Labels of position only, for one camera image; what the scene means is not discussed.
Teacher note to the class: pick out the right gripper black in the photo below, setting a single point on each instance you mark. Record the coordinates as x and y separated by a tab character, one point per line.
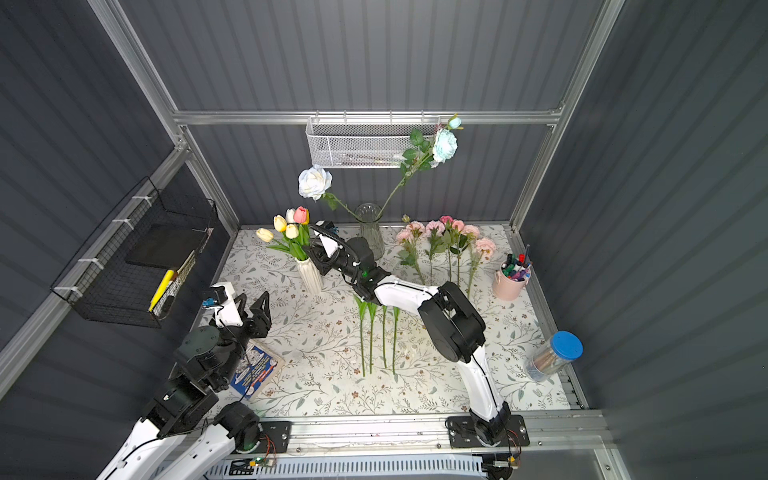
327	257

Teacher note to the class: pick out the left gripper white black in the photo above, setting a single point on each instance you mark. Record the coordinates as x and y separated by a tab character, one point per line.
244	324

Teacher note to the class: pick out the single pink tulip stem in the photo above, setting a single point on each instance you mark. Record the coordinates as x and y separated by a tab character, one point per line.
384	311

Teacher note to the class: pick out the pink peony stem with bud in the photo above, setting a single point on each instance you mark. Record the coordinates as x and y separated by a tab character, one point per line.
407	239

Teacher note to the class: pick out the pink carnation stem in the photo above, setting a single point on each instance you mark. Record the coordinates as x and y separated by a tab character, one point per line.
434	232

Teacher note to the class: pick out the hot pink rose stem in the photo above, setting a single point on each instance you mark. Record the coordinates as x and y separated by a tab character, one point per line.
449	252

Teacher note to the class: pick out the large pink rose stem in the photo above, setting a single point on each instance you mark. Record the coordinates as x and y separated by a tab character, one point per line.
462	237

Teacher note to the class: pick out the pale pink rose stem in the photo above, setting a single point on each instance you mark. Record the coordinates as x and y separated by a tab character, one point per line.
481	249

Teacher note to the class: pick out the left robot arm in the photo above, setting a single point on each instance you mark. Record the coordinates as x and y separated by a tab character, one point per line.
174	438

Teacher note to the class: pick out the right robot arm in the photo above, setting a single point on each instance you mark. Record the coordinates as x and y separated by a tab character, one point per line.
455	327

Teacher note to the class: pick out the white ribbed ceramic vase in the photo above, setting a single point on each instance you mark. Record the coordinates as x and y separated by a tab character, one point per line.
312	279

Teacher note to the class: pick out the clear ribbed glass vase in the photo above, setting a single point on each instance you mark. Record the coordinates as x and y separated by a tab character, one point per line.
368	216

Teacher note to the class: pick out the tulip bouquet pink and yellow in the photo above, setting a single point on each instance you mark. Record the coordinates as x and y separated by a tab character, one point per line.
290	233

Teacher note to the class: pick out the blue illustrated book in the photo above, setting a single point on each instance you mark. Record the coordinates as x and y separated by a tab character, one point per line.
257	368

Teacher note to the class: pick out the white rose stem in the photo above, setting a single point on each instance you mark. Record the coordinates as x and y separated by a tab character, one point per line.
315	184

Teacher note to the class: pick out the yellow marker in basket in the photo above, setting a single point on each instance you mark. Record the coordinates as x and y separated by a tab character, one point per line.
162	288

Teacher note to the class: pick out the black notebook in basket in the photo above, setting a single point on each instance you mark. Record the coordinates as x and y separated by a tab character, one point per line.
166	246

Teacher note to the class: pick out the light blue rose stem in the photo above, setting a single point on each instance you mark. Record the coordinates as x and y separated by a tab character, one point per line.
425	154

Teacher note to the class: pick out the pink pen bucket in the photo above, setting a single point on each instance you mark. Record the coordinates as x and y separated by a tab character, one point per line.
512	276

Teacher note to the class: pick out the clear jar blue lid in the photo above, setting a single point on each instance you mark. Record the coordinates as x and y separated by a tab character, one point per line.
553	355

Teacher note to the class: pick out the white mesh wall basket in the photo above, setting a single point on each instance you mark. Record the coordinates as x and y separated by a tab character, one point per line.
367	140

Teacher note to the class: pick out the black wire wall basket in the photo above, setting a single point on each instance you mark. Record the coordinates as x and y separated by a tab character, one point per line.
134	275

